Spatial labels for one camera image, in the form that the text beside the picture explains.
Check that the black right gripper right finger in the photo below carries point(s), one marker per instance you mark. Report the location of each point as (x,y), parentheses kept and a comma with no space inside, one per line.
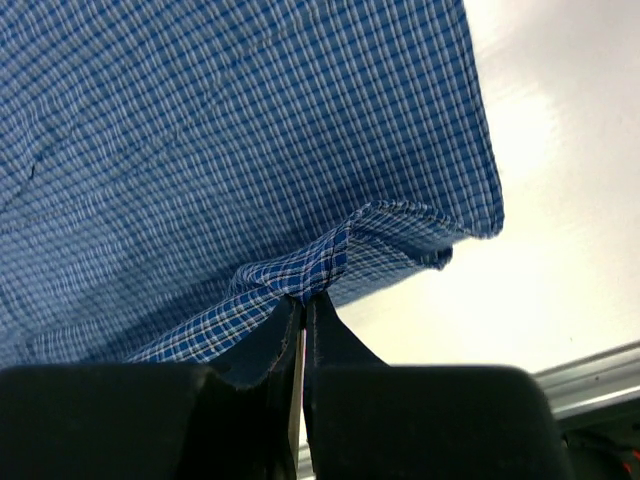
(370,420)

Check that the aluminium front rail frame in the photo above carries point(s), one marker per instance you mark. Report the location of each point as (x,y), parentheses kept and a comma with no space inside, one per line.
(595,402)

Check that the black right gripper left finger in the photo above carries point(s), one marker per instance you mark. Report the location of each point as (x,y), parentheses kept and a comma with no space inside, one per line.
(225,419)

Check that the blue plaid long sleeve shirt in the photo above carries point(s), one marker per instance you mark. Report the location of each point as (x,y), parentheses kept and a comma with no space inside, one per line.
(171,169)

